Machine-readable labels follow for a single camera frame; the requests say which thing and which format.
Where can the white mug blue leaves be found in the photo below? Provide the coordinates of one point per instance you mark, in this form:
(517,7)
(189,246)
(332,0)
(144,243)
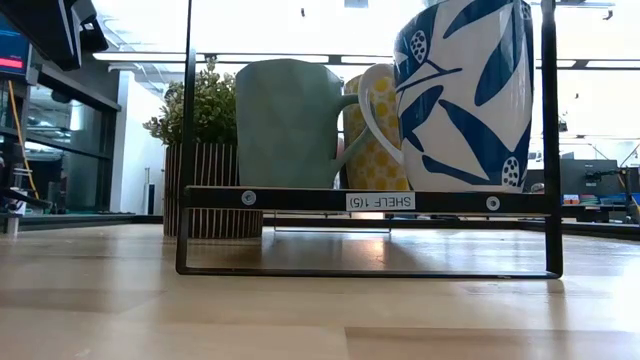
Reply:
(465,125)

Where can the yellow dotted mug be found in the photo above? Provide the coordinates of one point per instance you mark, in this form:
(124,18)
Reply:
(375,165)

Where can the computer monitor blue screen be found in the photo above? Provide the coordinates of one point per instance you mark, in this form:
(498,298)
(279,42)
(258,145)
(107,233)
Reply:
(12,50)

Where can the green faceted mug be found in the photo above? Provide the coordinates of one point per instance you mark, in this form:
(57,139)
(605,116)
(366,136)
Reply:
(285,125)

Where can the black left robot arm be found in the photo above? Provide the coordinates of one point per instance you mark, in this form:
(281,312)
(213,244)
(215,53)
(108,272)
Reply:
(40,20)

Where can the dark glass partition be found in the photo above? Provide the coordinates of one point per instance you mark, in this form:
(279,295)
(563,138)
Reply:
(85,150)

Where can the green plant in striped pot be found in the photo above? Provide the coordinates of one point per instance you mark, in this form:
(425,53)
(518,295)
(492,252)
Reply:
(210,110)

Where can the black overhead rail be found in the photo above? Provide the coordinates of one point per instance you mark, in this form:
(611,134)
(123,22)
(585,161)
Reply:
(335,59)

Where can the black background monitor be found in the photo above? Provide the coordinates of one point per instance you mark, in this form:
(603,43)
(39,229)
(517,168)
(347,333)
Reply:
(575,175)

